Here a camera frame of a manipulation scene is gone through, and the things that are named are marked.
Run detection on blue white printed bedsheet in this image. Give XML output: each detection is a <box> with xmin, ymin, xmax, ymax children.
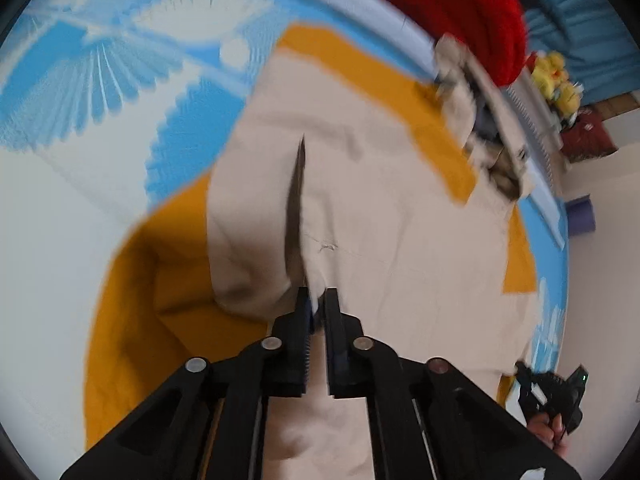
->
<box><xmin>0</xmin><ymin>0</ymin><xmax>571</xmax><ymax>453</ymax></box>

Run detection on red fuzzy blanket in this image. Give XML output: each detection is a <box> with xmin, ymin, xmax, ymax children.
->
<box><xmin>320</xmin><ymin>0</ymin><xmax>528</xmax><ymax>86</ymax></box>

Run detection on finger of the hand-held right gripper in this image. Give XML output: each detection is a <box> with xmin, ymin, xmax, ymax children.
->
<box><xmin>514</xmin><ymin>360</ymin><xmax>546</xmax><ymax>411</ymax></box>

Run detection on orange cloth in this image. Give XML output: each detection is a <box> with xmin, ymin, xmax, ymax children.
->
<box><xmin>82</xmin><ymin>24</ymin><xmax>538</xmax><ymax>453</ymax></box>

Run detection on beige pants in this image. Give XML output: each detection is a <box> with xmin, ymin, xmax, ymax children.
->
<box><xmin>206</xmin><ymin>35</ymin><xmax>543</xmax><ymax>480</ymax></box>

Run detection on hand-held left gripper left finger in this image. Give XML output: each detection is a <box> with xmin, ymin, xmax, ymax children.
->
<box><xmin>60</xmin><ymin>286</ymin><xmax>315</xmax><ymax>480</ymax></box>

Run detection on yellow plush toy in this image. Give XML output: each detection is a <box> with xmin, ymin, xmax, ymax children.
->
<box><xmin>550</xmin><ymin>82</ymin><xmax>583</xmax><ymax>113</ymax></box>
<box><xmin>530</xmin><ymin>51</ymin><xmax>568</xmax><ymax>92</ymax></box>

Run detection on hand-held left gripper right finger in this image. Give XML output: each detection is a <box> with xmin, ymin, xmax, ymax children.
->
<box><xmin>324</xmin><ymin>288</ymin><xmax>582</xmax><ymax>480</ymax></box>

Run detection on blue curtain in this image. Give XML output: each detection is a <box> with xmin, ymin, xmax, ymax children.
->
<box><xmin>505</xmin><ymin>0</ymin><xmax>632</xmax><ymax>107</ymax></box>

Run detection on dark red bag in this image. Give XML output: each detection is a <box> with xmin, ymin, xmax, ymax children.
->
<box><xmin>559</xmin><ymin>107</ymin><xmax>620</xmax><ymax>162</ymax></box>

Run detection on white bed frame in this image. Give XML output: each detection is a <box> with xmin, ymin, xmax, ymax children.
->
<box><xmin>504</xmin><ymin>79</ymin><xmax>567</xmax><ymax>203</ymax></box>

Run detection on person's right hand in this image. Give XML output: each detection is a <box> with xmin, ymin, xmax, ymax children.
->
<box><xmin>527</xmin><ymin>412</ymin><xmax>571</xmax><ymax>459</ymax></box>

